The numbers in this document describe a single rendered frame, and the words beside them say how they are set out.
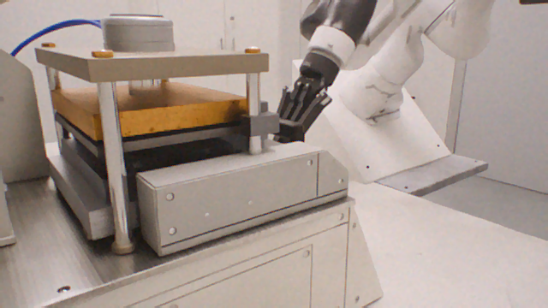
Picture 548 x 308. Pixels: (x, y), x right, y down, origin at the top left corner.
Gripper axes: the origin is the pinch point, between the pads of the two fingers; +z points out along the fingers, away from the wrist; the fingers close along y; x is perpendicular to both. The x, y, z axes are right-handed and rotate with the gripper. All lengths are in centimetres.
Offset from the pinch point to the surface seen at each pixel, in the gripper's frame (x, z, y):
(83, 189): -34.4, 17.4, 16.1
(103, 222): -33.5, 18.4, 22.4
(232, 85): 98, -53, -197
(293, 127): -14.9, -1.1, 18.7
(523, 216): 235, -58, -36
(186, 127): -30.4, 6.6, 21.6
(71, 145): -34.8, 14.6, 6.1
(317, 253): -10.4, 12.2, 28.6
